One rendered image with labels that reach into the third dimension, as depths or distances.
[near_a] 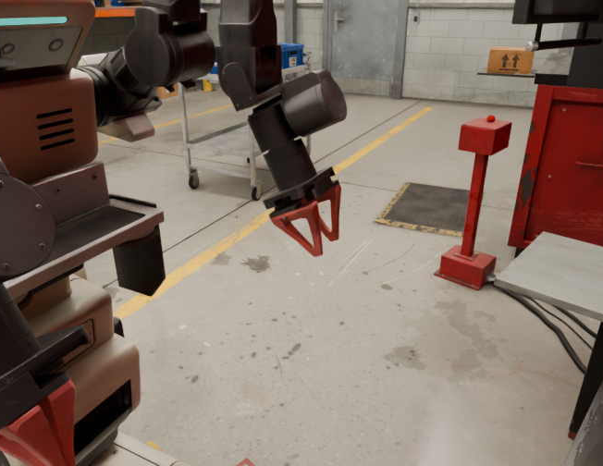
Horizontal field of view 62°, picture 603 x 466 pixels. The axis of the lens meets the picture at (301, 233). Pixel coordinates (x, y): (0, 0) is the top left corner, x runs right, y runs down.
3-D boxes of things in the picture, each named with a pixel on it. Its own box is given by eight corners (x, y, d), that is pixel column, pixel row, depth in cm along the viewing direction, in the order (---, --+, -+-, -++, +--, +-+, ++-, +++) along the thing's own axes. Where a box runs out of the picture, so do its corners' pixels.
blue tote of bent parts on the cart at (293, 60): (252, 65, 416) (251, 42, 409) (304, 67, 396) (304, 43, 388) (226, 69, 388) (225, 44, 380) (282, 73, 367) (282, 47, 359)
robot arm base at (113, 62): (129, 64, 82) (68, 72, 72) (156, 33, 77) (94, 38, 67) (159, 109, 82) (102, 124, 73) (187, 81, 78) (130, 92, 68)
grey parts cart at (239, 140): (248, 159, 456) (243, 48, 417) (313, 169, 429) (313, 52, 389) (184, 189, 384) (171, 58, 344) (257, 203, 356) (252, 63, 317)
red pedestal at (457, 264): (449, 261, 277) (471, 109, 242) (494, 275, 262) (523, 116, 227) (432, 275, 263) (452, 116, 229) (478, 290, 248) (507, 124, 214)
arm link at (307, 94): (253, 63, 70) (216, 70, 63) (321, 24, 63) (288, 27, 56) (289, 143, 72) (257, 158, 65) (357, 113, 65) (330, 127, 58)
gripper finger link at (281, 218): (353, 236, 70) (326, 174, 68) (332, 257, 64) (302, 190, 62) (313, 247, 74) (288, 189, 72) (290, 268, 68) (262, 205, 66)
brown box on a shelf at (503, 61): (486, 67, 267) (490, 43, 262) (539, 70, 256) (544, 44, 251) (476, 74, 243) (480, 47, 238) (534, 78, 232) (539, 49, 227)
